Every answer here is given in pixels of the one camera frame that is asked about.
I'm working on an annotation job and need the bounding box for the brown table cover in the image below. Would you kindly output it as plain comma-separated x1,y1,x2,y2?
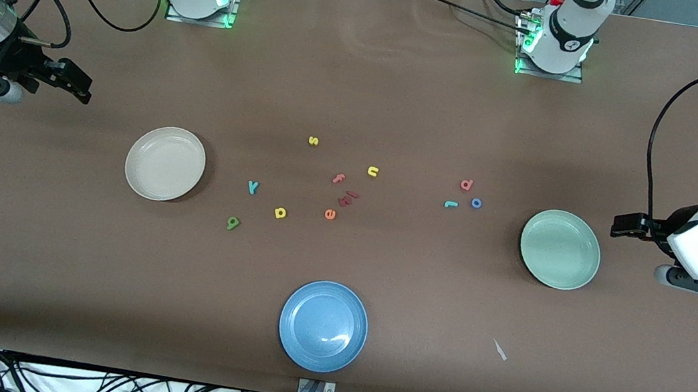
0,0,698,392

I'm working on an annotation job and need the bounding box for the black base power cable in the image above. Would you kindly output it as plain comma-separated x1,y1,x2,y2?
408,0,541,45

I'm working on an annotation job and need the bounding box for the blue plate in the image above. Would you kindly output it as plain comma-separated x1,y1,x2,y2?
273,275,374,379

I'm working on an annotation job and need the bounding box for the beige brown plate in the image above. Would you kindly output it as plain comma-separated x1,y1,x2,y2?
120,121,211,207

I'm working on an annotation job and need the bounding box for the green plate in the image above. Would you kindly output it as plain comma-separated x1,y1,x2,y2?
514,205,607,295

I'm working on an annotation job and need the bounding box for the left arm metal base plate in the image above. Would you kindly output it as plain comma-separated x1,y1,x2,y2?
512,9,592,84

